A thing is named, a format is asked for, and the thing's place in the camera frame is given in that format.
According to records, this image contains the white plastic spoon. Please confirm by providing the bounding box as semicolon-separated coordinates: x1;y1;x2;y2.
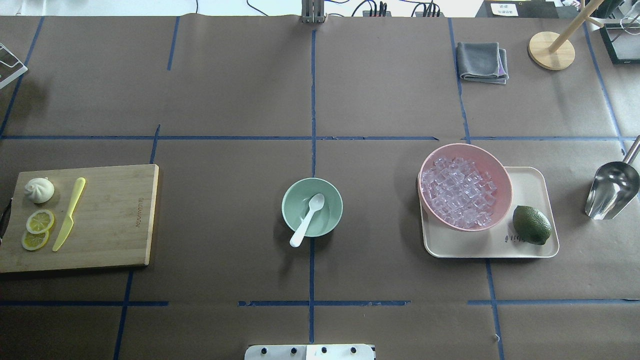
289;193;325;248

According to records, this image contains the green ceramic bowl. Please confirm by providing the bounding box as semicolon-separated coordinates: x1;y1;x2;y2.
281;177;344;238

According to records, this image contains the clear ice cubes pile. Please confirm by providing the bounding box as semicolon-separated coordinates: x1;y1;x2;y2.
419;156;498;230

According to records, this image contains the pink bowl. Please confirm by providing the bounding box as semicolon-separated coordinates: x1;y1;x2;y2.
417;143;514;232

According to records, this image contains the metal ice scoop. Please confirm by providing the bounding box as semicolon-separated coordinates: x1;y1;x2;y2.
584;136;640;220

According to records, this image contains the grey folded cloth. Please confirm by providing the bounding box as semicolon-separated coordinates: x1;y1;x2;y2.
455;42;509;85

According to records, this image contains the bamboo cutting board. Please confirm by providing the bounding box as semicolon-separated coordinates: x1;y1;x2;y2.
0;164;159;274

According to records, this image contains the cream rectangular tray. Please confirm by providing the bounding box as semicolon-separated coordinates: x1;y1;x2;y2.
421;166;560;259

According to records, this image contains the green avocado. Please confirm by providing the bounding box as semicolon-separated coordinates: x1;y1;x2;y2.
512;205;553;246

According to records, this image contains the yellow plastic knife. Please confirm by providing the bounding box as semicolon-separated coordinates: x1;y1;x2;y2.
52;177;87;252

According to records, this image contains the wooden stand with round base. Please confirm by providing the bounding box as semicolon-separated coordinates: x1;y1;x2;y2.
527;0;604;71

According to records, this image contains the white steamed bun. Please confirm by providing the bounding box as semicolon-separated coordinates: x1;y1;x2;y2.
23;177;55;204

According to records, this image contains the upper lemon slice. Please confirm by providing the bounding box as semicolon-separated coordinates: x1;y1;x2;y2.
25;209;55;235

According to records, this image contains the lemon slice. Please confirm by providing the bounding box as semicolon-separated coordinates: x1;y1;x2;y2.
25;209;55;235
21;230;50;251

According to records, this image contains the lower lemon slice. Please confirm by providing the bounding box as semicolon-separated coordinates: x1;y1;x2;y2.
21;230;50;251

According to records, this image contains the metal cup rack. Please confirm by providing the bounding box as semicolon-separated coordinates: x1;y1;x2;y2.
0;43;28;89

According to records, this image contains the aluminium frame post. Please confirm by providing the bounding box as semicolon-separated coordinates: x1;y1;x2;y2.
300;0;327;24

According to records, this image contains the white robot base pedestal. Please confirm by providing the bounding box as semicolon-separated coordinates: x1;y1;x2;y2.
244;343;377;360

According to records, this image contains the black tray with frame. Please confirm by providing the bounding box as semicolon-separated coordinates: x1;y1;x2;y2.
599;23;640;65

